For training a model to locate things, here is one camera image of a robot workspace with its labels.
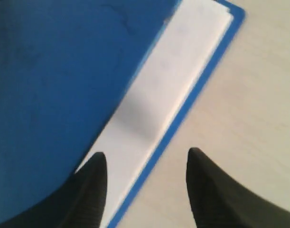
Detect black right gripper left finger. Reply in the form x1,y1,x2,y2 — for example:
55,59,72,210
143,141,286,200
0,152,107,228

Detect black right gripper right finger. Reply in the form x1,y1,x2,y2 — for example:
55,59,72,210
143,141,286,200
186,148,290,228

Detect blue ring binder notebook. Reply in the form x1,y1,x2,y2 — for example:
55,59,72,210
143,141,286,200
0,0,245,224

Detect white notebook paper pages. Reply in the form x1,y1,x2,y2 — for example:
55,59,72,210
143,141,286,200
86,0,233,228

